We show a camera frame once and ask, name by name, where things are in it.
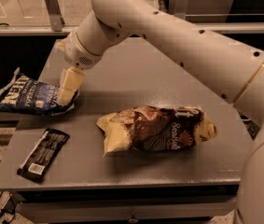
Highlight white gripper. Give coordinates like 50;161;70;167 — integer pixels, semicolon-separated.
56;28;102;105

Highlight blue chip bag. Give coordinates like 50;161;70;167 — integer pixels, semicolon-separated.
0;68;77;116

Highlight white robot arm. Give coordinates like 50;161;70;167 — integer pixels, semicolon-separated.
57;0;264;224

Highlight brown yellow chip bag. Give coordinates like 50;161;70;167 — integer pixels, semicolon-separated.
97;105;219;154

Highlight black snack bar wrapper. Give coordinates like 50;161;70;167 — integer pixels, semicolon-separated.
17;128;70;182

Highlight left metal railing post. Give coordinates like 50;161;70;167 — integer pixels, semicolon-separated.
45;0;64;32

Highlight metal railing post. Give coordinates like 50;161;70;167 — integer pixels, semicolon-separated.
45;0;64;32
169;0;188;19

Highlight right metal railing post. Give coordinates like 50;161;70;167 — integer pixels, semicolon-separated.
169;0;188;19

